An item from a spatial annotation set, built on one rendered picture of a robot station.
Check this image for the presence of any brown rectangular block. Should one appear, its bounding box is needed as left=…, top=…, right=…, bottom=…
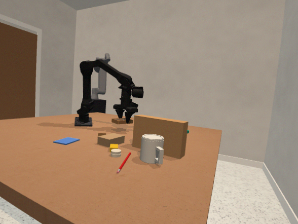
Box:
left=132, top=115, right=188, bottom=159

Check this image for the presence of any blue flat rectangular pad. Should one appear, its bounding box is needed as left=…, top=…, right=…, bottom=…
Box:
left=53, top=137, right=80, bottom=145

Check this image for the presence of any tan flat rectangular box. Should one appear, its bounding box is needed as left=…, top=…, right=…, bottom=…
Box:
left=97, top=133, right=125, bottom=147

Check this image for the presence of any wooden ball tray with clear cover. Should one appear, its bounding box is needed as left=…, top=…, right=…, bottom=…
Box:
left=111, top=118, right=133, bottom=124

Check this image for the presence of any yellow rectangular block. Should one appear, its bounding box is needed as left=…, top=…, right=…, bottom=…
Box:
left=109, top=144, right=118, bottom=152

